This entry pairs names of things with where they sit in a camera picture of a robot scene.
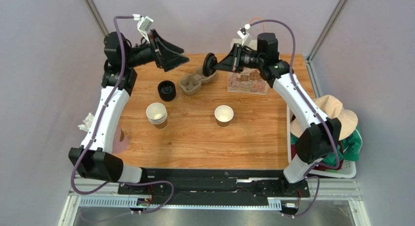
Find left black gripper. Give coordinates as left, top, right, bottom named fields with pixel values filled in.
left=125, top=30, right=189, bottom=73

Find single black cup lid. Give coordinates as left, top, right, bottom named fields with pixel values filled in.
left=202, top=53, right=218, bottom=77

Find paper takeout bag orange handles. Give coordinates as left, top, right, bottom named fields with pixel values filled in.
left=226, top=17, right=270, bottom=96

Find single brown paper cup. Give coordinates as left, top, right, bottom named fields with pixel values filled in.
left=214, top=105, right=234, bottom=127

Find stack of paper cups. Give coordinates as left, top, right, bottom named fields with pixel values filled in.
left=146, top=103, right=168, bottom=129

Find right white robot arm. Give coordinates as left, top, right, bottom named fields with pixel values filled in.
left=203, top=33, right=341, bottom=184

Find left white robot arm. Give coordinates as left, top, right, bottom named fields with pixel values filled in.
left=68, top=29, right=189, bottom=183

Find stack of black lids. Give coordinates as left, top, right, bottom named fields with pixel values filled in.
left=157, top=80, right=176, bottom=101

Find pink cup with straws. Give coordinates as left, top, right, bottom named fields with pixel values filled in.
left=78, top=113, right=129, bottom=154

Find beige bucket hat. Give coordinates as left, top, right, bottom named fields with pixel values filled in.
left=290, top=94, right=358, bottom=141

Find dark red garment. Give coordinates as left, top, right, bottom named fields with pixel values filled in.
left=290, top=143, right=344, bottom=171

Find green garment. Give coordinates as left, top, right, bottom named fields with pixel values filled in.
left=290, top=125, right=363, bottom=161

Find white plastic basket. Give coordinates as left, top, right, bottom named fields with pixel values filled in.
left=286, top=105, right=357, bottom=179

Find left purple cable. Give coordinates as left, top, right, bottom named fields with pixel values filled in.
left=70, top=15, right=176, bottom=214

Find purple cable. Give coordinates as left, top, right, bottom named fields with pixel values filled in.
left=70, top=15, right=176, bottom=214
left=248, top=19, right=341, bottom=219

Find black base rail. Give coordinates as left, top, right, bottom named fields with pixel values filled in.
left=117, top=168, right=310, bottom=207

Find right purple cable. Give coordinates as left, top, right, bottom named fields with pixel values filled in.
left=248, top=19, right=341, bottom=219

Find aluminium frame base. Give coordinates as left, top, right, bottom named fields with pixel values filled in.
left=58, top=177, right=371, bottom=226

